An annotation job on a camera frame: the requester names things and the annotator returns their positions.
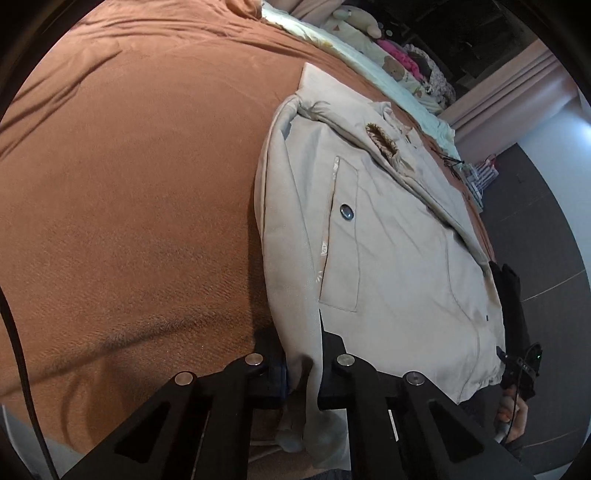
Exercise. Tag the light green quilt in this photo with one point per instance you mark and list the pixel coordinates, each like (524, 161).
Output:
(429, 117)

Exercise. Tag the cream plush toy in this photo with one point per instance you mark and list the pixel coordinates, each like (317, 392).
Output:
(358, 18)

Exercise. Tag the person's right hand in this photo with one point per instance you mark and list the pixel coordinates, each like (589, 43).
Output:
(515, 415)

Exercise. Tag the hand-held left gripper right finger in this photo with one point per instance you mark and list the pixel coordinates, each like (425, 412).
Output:
(332, 369)

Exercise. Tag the beige zip jacket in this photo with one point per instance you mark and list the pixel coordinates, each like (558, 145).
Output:
(392, 277)

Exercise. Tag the pink curtain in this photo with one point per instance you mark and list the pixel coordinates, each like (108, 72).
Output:
(508, 92)

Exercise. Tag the brown blanket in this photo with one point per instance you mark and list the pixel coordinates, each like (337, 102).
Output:
(138, 184)

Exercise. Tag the bear print cushion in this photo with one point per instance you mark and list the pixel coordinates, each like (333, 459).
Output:
(362, 39)

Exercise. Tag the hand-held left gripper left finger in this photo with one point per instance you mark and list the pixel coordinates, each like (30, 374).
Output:
(272, 381)

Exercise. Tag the black folded clothes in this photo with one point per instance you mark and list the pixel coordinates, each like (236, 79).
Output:
(510, 300)

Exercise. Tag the pink clothes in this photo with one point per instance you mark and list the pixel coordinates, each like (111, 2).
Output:
(406, 60)

